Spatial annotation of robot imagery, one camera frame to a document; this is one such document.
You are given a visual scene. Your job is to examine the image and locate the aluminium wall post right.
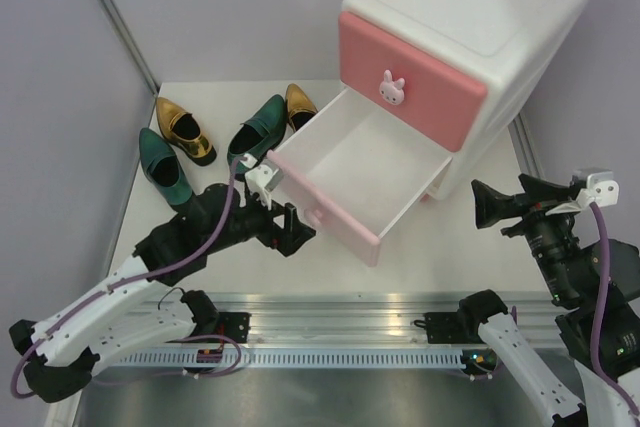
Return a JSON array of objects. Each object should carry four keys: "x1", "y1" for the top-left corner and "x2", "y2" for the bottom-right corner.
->
[{"x1": 510, "y1": 112, "x2": 544, "y2": 178}]

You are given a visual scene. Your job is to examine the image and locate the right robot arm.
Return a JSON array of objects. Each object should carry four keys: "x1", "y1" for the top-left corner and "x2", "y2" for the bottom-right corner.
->
[{"x1": 456, "y1": 169, "x2": 639, "y2": 426}]

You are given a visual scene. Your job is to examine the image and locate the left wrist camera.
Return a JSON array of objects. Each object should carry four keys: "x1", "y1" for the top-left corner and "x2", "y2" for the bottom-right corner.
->
[{"x1": 245, "y1": 161, "x2": 284, "y2": 198}]

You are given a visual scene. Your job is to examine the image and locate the aluminium wall post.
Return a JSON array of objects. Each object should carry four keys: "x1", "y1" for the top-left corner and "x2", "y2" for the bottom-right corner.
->
[
  {"x1": 510, "y1": 112, "x2": 544, "y2": 178},
  {"x1": 97, "y1": 0, "x2": 160, "y2": 97}
]

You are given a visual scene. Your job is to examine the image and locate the light pink drawer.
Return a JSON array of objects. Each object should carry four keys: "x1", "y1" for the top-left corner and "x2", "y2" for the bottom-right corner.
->
[{"x1": 267, "y1": 89, "x2": 452, "y2": 267}]

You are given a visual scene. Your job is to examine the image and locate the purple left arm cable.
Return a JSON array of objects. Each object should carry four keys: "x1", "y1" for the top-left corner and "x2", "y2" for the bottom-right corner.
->
[{"x1": 9, "y1": 154, "x2": 256, "y2": 401}]

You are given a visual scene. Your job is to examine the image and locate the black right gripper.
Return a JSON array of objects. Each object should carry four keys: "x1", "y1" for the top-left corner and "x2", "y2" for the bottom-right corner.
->
[{"x1": 471, "y1": 171, "x2": 584, "y2": 301}]

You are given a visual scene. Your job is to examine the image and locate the pink upper drawer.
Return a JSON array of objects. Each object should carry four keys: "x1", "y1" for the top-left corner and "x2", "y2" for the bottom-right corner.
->
[{"x1": 339, "y1": 12, "x2": 488, "y2": 152}]

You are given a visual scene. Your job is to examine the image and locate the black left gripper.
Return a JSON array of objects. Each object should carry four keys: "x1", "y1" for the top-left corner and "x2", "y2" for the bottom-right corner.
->
[{"x1": 206, "y1": 187, "x2": 316, "y2": 257}]

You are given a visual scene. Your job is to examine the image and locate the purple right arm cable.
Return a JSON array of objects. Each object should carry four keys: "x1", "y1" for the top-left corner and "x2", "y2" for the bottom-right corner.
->
[{"x1": 587, "y1": 201, "x2": 640, "y2": 406}]

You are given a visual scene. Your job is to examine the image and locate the aluminium table edge rail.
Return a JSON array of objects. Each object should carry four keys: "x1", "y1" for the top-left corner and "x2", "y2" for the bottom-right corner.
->
[{"x1": 134, "y1": 291, "x2": 566, "y2": 348}]

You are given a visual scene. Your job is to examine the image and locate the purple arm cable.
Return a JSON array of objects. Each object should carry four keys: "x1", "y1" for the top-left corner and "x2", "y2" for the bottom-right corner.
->
[
  {"x1": 9, "y1": 154, "x2": 256, "y2": 401},
  {"x1": 587, "y1": 201, "x2": 640, "y2": 406}
]

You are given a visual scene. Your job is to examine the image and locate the green loafer shoe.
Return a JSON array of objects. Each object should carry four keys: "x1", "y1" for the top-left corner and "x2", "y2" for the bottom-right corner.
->
[
  {"x1": 227, "y1": 94, "x2": 287, "y2": 164},
  {"x1": 138, "y1": 128, "x2": 193, "y2": 207}
]

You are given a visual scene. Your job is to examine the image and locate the aluminium wall post left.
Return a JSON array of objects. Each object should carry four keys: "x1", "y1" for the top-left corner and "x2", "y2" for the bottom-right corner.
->
[{"x1": 97, "y1": 0, "x2": 160, "y2": 97}]

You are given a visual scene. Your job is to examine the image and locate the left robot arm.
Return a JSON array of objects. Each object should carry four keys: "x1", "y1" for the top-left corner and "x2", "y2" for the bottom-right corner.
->
[{"x1": 9, "y1": 183, "x2": 316, "y2": 403}]

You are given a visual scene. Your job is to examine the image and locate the gold shoe far left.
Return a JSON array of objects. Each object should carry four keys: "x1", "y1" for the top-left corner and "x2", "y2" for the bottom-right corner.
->
[{"x1": 155, "y1": 97, "x2": 217, "y2": 167}]

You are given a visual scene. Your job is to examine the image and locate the white plastic shoe cabinet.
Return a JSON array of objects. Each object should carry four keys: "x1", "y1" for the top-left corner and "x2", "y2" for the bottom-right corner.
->
[{"x1": 340, "y1": 0, "x2": 589, "y2": 199}]

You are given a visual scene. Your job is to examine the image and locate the gold shoe near cabinet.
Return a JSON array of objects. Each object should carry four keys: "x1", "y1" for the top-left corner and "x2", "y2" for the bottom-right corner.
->
[{"x1": 285, "y1": 83, "x2": 318, "y2": 132}]

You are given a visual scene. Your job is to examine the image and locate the white slotted cable duct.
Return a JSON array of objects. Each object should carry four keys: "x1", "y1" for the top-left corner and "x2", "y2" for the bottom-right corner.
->
[{"x1": 115, "y1": 347, "x2": 497, "y2": 372}]

